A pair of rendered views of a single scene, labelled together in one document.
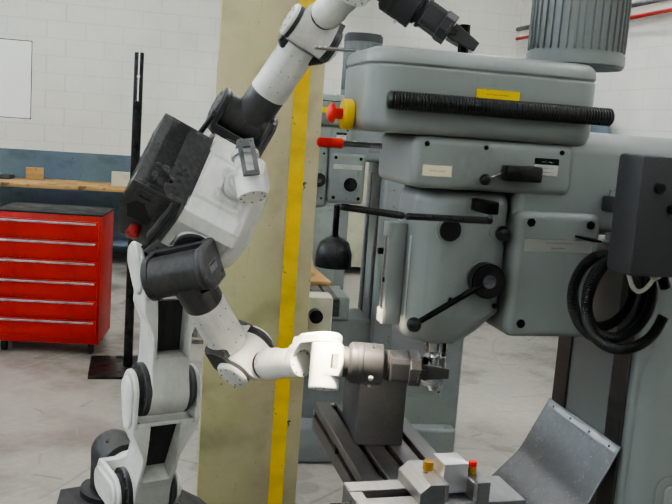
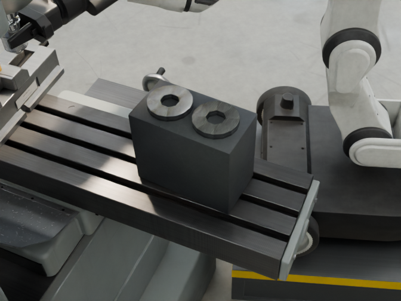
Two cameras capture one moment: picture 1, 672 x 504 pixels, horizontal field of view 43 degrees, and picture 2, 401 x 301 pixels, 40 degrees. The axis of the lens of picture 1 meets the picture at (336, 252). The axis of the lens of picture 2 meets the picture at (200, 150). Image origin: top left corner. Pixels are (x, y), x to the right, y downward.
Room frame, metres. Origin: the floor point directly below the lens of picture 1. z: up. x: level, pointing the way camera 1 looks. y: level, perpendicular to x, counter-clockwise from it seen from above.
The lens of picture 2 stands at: (2.63, -0.70, 1.87)
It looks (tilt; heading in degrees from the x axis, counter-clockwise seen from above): 48 degrees down; 129
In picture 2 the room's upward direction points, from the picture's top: 2 degrees counter-clockwise
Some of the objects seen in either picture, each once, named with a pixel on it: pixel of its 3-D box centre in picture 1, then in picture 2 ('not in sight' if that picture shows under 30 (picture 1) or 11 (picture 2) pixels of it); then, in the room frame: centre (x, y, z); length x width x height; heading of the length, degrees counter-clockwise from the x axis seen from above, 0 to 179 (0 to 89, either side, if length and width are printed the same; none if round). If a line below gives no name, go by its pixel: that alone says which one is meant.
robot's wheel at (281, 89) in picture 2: not in sight; (283, 110); (1.97, 0.60, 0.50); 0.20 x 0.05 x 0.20; 32
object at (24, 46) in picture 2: (433, 372); (12, 35); (1.78, -0.23, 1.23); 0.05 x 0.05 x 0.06
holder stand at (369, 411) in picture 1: (373, 392); (194, 144); (2.15, -0.12, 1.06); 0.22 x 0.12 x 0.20; 9
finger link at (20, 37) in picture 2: not in sight; (22, 37); (1.81, -0.22, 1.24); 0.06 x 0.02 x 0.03; 90
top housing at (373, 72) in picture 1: (465, 98); not in sight; (1.78, -0.24, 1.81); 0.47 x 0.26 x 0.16; 104
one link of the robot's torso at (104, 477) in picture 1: (138, 482); (382, 132); (2.34, 0.52, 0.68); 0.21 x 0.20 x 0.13; 32
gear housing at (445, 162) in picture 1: (471, 162); not in sight; (1.79, -0.27, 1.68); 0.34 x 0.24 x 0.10; 104
